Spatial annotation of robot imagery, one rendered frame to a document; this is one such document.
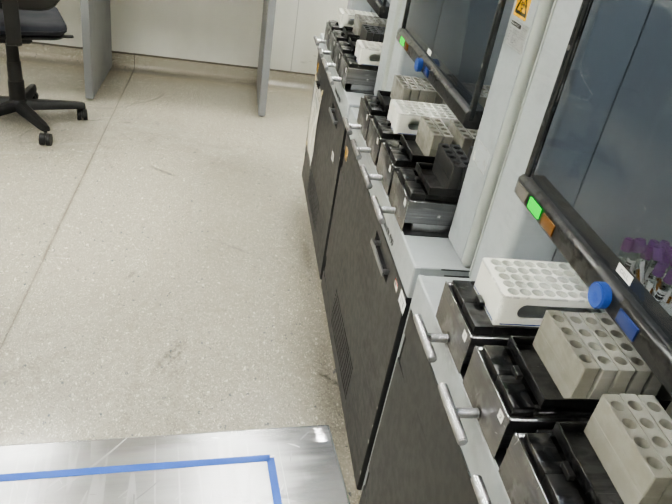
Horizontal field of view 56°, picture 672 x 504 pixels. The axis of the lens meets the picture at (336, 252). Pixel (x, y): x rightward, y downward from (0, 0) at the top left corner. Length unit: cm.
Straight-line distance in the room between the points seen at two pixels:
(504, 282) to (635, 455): 32
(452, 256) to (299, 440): 63
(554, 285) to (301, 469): 49
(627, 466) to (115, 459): 51
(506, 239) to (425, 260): 21
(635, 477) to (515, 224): 43
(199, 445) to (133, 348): 137
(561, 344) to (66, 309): 168
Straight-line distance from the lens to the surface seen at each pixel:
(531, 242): 103
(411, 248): 122
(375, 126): 158
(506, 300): 92
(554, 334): 87
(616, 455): 77
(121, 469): 67
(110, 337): 209
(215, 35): 435
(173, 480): 66
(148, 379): 194
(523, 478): 79
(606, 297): 74
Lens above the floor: 134
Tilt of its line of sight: 31 degrees down
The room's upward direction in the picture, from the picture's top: 10 degrees clockwise
